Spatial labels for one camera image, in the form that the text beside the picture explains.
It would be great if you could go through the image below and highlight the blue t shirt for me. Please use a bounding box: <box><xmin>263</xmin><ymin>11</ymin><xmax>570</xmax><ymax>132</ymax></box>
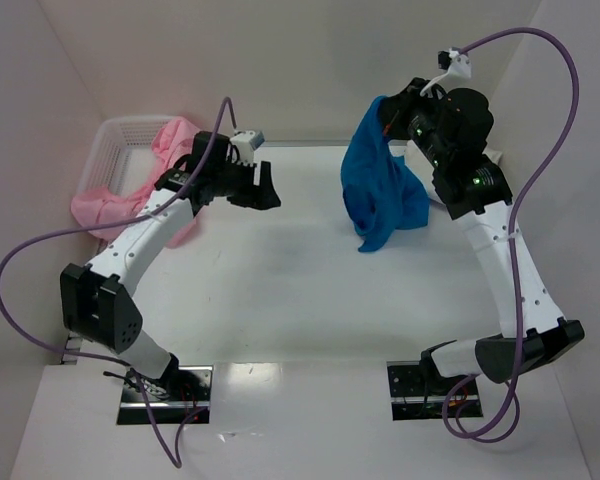
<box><xmin>340</xmin><ymin>96</ymin><xmax>429</xmax><ymax>253</ymax></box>

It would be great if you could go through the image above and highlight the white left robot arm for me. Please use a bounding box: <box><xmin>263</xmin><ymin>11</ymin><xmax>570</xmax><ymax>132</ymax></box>
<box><xmin>60</xmin><ymin>130</ymin><xmax>281</xmax><ymax>401</ymax></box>

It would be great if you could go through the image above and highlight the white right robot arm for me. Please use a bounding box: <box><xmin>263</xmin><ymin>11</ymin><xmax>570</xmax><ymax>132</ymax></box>
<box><xmin>378</xmin><ymin>78</ymin><xmax>585</xmax><ymax>388</ymax></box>

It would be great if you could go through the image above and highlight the white folded t shirt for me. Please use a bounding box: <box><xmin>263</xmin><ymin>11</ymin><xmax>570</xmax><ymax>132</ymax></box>
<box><xmin>405</xmin><ymin>142</ymin><xmax>503</xmax><ymax>170</ymax></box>

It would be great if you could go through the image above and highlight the pink t shirt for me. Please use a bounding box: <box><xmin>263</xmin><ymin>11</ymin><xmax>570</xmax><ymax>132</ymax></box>
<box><xmin>70</xmin><ymin>116</ymin><xmax>200</xmax><ymax>226</ymax></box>

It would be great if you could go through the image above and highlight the white plastic basket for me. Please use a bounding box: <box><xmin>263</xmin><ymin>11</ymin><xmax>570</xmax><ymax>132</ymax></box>
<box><xmin>76</xmin><ymin>115</ymin><xmax>173</xmax><ymax>197</ymax></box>

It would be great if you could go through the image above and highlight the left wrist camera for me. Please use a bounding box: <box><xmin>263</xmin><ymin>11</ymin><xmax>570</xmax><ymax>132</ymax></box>
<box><xmin>230</xmin><ymin>130</ymin><xmax>265</xmax><ymax>164</ymax></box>

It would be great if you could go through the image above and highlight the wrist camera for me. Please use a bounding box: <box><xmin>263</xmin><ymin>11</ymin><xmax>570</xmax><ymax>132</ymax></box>
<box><xmin>230</xmin><ymin>130</ymin><xmax>265</xmax><ymax>164</ymax></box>
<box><xmin>420</xmin><ymin>48</ymin><xmax>472</xmax><ymax>97</ymax></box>

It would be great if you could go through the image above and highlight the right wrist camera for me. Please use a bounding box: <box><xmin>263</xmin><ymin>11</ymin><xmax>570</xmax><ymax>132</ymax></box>
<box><xmin>420</xmin><ymin>48</ymin><xmax>472</xmax><ymax>97</ymax></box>

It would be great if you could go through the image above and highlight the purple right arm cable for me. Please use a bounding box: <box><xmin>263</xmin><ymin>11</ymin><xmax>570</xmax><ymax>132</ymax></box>
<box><xmin>442</xmin><ymin>27</ymin><xmax>580</xmax><ymax>444</ymax></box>

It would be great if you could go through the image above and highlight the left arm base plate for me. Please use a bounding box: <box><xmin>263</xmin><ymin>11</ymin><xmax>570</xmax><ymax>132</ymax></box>
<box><xmin>116</xmin><ymin>366</ymin><xmax>213</xmax><ymax>426</ymax></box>

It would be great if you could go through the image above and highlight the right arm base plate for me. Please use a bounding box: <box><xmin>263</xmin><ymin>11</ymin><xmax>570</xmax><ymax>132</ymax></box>
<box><xmin>387</xmin><ymin>362</ymin><xmax>483</xmax><ymax>421</ymax></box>

